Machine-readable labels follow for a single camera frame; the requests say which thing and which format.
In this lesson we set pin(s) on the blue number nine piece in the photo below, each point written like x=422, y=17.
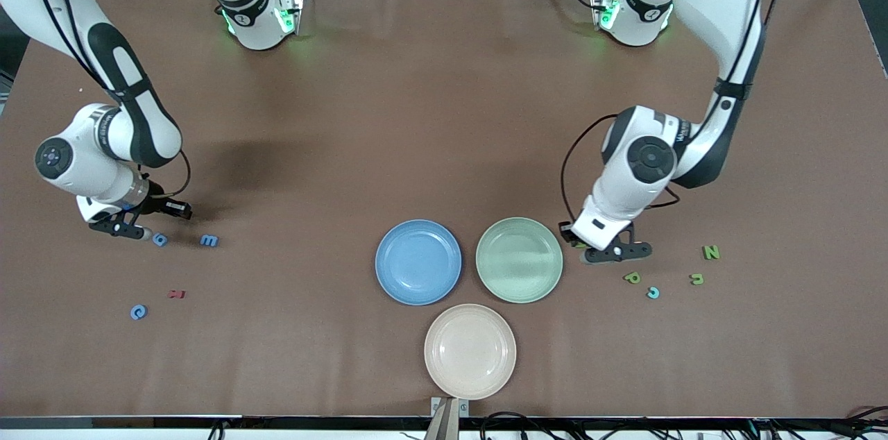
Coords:
x=155, y=239

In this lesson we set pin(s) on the blue plate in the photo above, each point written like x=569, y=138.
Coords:
x=430, y=287

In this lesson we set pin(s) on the green letter P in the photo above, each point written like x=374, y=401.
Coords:
x=635, y=278

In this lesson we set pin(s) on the black table edge rail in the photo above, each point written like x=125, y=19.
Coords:
x=312, y=422

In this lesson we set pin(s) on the brown table cover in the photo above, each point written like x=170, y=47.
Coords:
x=444, y=114

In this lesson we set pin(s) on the green letter U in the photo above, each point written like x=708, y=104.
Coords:
x=696, y=282

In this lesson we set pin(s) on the blue letter M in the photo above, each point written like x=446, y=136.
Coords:
x=209, y=241

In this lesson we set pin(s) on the teal letter C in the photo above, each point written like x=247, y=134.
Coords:
x=655, y=295

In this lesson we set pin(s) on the metal bracket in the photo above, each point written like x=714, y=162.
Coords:
x=449, y=419

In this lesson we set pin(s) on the beige plate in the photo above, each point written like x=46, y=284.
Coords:
x=470, y=351

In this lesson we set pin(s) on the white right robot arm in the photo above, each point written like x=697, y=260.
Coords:
x=132, y=114

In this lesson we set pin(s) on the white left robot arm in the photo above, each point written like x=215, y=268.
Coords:
x=721, y=10

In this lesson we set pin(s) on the green letter N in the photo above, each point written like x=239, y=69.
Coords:
x=710, y=252

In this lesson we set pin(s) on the blue letter G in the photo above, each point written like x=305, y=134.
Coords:
x=133, y=313

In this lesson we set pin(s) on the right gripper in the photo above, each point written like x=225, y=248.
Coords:
x=159, y=203

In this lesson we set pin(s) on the red letter piece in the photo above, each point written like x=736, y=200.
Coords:
x=177, y=294

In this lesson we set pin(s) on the light green plate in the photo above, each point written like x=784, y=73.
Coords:
x=506, y=273

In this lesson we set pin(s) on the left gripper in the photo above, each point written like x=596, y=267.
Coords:
x=567, y=232

